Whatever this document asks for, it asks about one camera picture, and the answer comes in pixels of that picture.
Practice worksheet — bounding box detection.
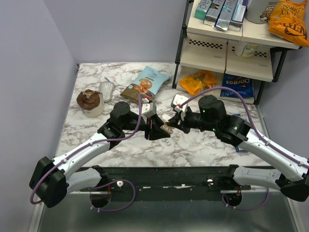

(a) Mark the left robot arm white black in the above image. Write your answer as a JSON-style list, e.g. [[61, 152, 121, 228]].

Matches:
[[29, 101, 173, 208]]

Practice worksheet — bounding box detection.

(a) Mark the white yellow cup on shelf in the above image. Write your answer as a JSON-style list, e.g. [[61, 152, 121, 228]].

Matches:
[[235, 41, 259, 58]]

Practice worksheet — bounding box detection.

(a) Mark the white popcorn tub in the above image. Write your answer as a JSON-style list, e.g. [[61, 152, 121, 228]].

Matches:
[[245, 0, 279, 24]]

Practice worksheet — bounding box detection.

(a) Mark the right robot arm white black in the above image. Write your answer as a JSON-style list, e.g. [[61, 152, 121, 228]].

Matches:
[[168, 94, 309, 202]]

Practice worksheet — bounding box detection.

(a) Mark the silver toothpaste box left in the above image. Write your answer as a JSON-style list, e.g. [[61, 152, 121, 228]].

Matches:
[[204, 0, 225, 27]]

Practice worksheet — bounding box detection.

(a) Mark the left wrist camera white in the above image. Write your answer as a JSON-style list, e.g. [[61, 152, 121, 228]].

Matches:
[[141, 98, 156, 121]]

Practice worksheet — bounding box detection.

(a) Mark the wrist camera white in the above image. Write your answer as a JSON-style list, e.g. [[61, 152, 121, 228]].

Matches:
[[141, 98, 156, 121], [171, 94, 188, 114]]

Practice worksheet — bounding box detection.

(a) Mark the blue white card packet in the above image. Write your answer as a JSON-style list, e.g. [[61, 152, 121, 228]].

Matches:
[[233, 113, 251, 153]]

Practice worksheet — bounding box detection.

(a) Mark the teal toothpaste box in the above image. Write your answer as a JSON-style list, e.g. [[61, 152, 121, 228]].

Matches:
[[194, 0, 212, 21]]

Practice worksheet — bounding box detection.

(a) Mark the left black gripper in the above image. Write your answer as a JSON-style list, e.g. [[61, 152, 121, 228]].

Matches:
[[121, 113, 171, 142]]

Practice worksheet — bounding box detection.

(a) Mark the blue cassava chips bag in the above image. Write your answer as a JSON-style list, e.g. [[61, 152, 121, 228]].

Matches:
[[120, 66, 170, 103]]

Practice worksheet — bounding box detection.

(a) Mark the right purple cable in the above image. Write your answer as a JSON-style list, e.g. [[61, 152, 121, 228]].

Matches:
[[178, 87, 309, 211]]

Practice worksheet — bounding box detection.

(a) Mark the silver toothpaste box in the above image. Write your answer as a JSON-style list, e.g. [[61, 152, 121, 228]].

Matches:
[[215, 0, 238, 31], [204, 0, 225, 27]]

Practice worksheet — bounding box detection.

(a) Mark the orange snack bag lower shelf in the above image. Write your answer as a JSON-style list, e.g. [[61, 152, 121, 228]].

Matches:
[[180, 70, 217, 96]]

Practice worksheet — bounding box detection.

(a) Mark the black frame cream shelf unit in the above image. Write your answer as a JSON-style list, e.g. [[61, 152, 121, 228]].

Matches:
[[172, 0, 300, 105]]

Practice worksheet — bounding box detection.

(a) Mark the white earbud charging case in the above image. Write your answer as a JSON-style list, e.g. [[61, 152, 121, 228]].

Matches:
[[162, 115, 170, 121]]

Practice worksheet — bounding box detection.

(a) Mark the brown paper wrapped cup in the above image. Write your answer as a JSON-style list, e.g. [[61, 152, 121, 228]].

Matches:
[[76, 89, 104, 117]]

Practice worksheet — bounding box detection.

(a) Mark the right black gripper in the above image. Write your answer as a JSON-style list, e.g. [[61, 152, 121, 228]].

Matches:
[[167, 106, 217, 134]]

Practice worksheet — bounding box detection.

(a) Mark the orange honey dijon chips bag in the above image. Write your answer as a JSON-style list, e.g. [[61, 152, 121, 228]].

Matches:
[[268, 0, 309, 47]]

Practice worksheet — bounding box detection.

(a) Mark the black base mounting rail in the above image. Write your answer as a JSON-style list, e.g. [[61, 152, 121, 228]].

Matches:
[[90, 165, 241, 202]]

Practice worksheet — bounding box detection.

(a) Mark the blue white toothpaste box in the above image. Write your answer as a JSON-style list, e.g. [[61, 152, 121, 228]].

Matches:
[[228, 0, 249, 32]]

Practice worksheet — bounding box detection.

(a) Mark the beige earbud charging case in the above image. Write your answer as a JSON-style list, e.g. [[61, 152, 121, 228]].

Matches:
[[160, 123, 173, 135]]

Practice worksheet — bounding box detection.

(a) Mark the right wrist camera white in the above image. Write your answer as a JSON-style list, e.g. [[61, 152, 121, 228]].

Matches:
[[171, 94, 188, 114]]

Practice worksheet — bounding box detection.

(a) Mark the blue Doritos bag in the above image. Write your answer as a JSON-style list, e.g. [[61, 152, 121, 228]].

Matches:
[[222, 73, 254, 99]]

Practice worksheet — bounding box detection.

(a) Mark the silver toothpaste box middle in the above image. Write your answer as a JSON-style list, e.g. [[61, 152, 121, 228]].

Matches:
[[215, 0, 238, 31]]

